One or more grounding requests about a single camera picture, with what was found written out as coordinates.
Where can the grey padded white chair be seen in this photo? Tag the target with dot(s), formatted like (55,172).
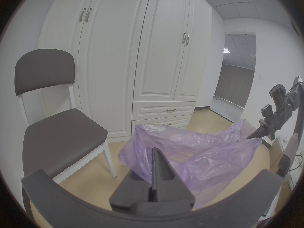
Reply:
(59,136)

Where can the ceiling light panel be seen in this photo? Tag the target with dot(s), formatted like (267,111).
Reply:
(226,50)

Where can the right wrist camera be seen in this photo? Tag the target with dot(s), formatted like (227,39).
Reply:
(267,111)

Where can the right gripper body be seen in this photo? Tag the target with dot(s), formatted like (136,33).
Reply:
(275,123)

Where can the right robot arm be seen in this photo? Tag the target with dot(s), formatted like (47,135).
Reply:
(277,94)

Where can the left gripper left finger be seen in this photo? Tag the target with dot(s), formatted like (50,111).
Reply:
(133,193)

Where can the purple plastic bag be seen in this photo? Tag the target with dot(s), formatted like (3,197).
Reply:
(204,155)

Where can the white wardrobe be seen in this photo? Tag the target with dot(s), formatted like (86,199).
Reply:
(154,56)

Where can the grey curtain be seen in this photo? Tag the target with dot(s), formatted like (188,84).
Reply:
(235,87)

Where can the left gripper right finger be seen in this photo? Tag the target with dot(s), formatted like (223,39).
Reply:
(171,189)

